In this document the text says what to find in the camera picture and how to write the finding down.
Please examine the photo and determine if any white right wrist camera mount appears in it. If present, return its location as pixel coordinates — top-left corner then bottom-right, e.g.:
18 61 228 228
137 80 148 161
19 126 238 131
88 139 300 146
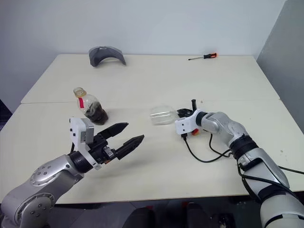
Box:
174 108 205 141

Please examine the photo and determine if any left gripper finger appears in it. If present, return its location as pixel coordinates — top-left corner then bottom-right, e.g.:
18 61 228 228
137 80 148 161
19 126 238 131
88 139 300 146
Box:
116 134 145 161
98 122 130 140

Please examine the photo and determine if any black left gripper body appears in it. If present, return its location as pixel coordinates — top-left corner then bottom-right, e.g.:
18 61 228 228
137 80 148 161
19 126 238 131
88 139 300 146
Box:
89 133 120 166

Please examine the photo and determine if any grey baseball cap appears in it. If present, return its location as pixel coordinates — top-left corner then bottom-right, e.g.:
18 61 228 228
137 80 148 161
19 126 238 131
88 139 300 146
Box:
88 46 127 68

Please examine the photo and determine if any black orange handled screwdriver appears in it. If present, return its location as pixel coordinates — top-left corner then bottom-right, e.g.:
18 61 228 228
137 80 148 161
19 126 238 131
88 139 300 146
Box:
188 52 218 61

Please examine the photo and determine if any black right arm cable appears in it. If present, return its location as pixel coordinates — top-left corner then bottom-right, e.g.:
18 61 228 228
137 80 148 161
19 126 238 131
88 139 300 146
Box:
180 132 304 202

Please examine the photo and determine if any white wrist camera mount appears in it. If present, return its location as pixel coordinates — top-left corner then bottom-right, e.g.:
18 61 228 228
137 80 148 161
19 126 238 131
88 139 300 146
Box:
68 116 103 171
174 108 205 141

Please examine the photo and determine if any clear wine glass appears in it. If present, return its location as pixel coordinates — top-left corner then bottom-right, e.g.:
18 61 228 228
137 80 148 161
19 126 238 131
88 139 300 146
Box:
150 105 179 126

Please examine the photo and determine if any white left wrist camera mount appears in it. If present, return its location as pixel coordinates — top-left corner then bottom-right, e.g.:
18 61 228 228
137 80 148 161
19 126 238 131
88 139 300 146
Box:
68 116 103 171

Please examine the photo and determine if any soy sauce bottle yellow cap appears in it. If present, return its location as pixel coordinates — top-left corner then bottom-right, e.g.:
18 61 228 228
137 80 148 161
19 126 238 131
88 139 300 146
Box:
73 87 109 125

